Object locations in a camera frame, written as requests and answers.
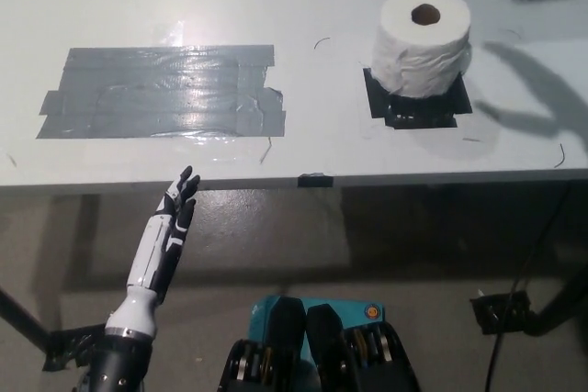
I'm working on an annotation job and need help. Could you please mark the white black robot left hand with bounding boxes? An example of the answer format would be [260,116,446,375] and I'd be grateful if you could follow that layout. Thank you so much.
[104,164,202,339]

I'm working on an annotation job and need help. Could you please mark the white toilet paper roll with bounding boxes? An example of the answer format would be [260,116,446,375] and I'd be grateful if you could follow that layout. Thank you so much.
[369,0,474,100]

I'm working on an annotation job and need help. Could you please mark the black robot torso blocks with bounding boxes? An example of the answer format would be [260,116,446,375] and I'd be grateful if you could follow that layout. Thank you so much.
[219,297,420,392]

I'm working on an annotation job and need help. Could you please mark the black tape square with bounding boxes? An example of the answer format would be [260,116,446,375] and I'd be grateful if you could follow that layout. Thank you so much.
[362,65,474,131]

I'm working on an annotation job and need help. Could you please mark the small black tape strip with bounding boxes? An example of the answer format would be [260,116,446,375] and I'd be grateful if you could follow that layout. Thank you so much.
[297,172,335,190]

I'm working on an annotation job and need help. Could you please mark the teal box on torso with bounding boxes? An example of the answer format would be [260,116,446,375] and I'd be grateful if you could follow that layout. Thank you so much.
[247,296,386,365]

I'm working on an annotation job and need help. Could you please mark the grey duct tape patch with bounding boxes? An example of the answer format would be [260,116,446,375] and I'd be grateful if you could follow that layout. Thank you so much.
[35,44,288,140]

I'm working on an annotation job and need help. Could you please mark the black cable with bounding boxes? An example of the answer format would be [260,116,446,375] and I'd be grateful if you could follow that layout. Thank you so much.
[485,180,573,392]

